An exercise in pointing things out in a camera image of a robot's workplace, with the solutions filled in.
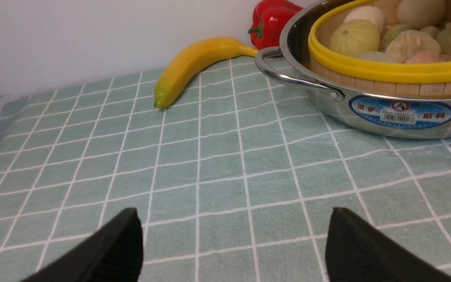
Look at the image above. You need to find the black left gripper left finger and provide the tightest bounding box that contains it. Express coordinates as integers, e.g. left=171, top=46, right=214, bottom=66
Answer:
left=25, top=208, right=144, bottom=282

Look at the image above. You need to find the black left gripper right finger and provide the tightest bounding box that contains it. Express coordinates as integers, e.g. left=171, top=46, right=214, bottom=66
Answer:
left=325, top=207, right=451, bottom=282

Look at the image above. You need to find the yellow rimmed bamboo steamer basket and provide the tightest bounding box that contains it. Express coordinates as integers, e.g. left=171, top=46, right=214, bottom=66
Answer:
left=308, top=0, right=451, bottom=99

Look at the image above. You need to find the stainless steel pot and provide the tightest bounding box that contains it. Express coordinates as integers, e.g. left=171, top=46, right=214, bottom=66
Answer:
left=255, top=0, right=451, bottom=139

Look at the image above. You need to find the green checkered tablecloth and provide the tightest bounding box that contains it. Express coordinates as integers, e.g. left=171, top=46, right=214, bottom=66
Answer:
left=0, top=57, right=451, bottom=282

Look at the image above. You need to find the yellow toy banana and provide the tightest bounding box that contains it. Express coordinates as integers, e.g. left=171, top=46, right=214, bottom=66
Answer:
left=153, top=37, right=258, bottom=109

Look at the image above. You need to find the pink dumpling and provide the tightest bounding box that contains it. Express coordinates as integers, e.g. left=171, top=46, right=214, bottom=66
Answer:
left=404, top=50, right=445, bottom=64

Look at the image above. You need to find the large pale dumpling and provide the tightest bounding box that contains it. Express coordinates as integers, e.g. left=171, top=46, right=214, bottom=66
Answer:
left=385, top=30, right=442, bottom=63

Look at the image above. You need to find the green dumpling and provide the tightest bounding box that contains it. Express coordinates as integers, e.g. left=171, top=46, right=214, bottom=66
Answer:
left=381, top=24, right=412, bottom=49
left=436, top=22, right=451, bottom=55
left=419, top=26, right=440, bottom=39

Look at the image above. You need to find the white round bun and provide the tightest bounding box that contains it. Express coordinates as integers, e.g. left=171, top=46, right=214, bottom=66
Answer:
left=343, top=6, right=387, bottom=34
left=396, top=0, right=446, bottom=30

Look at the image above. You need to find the red toy bell pepper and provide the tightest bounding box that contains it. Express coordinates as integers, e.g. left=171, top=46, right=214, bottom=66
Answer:
left=247, top=0, right=303, bottom=50

